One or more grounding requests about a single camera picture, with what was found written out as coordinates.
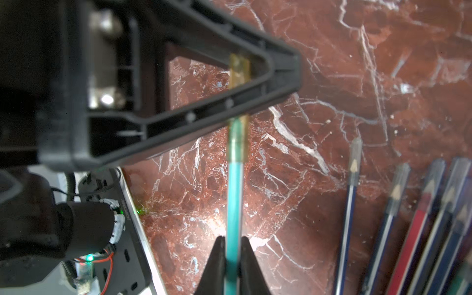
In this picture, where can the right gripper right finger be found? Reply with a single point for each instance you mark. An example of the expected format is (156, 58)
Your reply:
(252, 281)

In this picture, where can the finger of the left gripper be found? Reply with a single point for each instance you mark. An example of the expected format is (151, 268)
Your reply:
(206, 73)

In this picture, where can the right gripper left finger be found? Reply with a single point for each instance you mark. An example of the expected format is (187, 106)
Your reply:
(212, 280)

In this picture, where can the blue striped pencil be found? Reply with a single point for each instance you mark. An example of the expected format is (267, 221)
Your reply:
(400, 180)

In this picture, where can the yellow pencil cap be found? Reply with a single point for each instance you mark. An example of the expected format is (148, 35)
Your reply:
(239, 73)

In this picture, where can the dark blue pencil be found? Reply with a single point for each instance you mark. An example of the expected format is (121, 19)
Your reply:
(352, 183)

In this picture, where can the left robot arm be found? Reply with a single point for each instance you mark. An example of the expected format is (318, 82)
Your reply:
(37, 233)

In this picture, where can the blue pencil purple cap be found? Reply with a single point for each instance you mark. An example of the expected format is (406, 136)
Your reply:
(450, 249)

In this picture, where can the red striped pencil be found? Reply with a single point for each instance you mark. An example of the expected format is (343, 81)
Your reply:
(406, 256)

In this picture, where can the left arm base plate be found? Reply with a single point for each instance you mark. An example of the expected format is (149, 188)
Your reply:
(135, 270)

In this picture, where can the circuit board with wires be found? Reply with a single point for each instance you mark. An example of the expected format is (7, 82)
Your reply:
(85, 270)

